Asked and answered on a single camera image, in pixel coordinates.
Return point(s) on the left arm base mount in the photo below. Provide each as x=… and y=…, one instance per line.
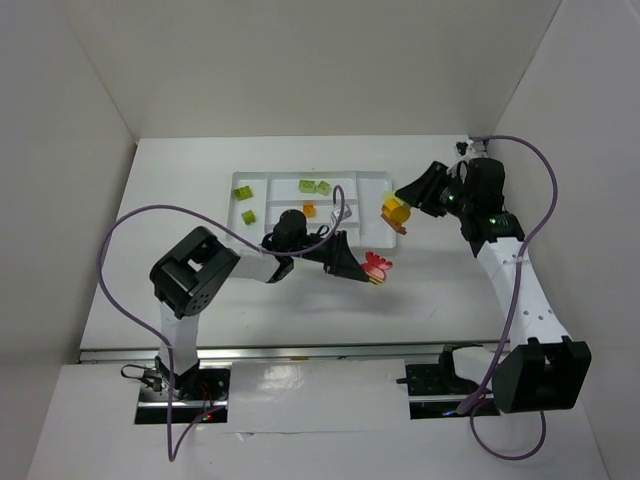
x=207, y=391

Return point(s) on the pale green lego end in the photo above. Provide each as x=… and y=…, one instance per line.
x=307, y=186

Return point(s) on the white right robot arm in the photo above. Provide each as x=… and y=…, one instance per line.
x=544, y=368

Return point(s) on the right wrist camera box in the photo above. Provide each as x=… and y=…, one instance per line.
x=462, y=148

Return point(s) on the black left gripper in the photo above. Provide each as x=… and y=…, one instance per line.
x=331, y=251

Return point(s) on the orange face lego brick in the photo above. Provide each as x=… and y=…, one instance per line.
x=309, y=210

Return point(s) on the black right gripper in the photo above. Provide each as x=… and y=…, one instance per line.
x=436, y=189

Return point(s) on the dark green small lego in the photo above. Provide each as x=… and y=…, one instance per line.
x=243, y=193

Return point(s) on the lime green curved lego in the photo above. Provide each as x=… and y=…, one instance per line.
x=248, y=217

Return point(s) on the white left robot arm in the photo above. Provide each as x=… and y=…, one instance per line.
x=187, y=279

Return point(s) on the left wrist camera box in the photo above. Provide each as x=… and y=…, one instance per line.
x=341, y=212

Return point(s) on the pale green sloped lego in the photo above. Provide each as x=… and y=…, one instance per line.
x=389, y=196

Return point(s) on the white compartment sorting tray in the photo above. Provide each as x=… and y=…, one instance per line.
x=276, y=192

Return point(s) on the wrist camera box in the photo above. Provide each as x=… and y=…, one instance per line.
x=462, y=148
x=341, y=212

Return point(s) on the red curved lego brick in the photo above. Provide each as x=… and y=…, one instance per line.
x=374, y=271

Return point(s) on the brown 2x2 lego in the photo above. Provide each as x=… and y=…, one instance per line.
x=396, y=226

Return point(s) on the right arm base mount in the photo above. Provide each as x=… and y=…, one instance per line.
x=432, y=393

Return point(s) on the yellow lego brick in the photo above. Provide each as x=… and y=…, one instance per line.
x=396, y=210

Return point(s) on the aluminium front rail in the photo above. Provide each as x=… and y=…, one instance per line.
x=285, y=353

